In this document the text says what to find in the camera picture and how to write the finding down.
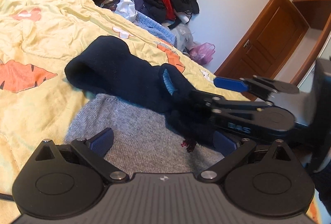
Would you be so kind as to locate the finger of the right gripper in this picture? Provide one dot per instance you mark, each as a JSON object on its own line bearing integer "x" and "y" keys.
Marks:
{"x": 208, "y": 104}
{"x": 260, "y": 87}

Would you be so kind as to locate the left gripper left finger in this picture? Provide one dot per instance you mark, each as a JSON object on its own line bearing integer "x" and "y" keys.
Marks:
{"x": 91, "y": 153}

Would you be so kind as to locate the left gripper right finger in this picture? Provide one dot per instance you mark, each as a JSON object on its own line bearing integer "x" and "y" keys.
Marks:
{"x": 235, "y": 152}

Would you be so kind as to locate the grey navy knit sweater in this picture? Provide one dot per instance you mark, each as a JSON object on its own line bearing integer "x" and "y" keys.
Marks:
{"x": 156, "y": 127}

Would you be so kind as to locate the pink plastic bag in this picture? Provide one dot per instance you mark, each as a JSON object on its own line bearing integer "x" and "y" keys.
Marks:
{"x": 203, "y": 53}

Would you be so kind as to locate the brown wooden door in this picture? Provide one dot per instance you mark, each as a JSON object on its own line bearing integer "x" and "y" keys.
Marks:
{"x": 273, "y": 38}

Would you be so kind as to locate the clear plastic bag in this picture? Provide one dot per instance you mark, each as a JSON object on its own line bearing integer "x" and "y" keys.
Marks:
{"x": 184, "y": 38}

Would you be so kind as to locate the light blue knit blanket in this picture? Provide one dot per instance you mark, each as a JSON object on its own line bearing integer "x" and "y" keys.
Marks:
{"x": 155, "y": 28}

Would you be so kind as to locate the dark navy garment in pile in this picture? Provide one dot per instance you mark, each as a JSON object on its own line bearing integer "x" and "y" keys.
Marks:
{"x": 154, "y": 9}

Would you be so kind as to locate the white crumpled plastic bag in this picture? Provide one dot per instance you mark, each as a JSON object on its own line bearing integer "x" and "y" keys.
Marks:
{"x": 124, "y": 8}

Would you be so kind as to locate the yellow carrot print bedspread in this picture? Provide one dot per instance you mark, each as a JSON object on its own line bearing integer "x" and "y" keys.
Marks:
{"x": 38, "y": 39}

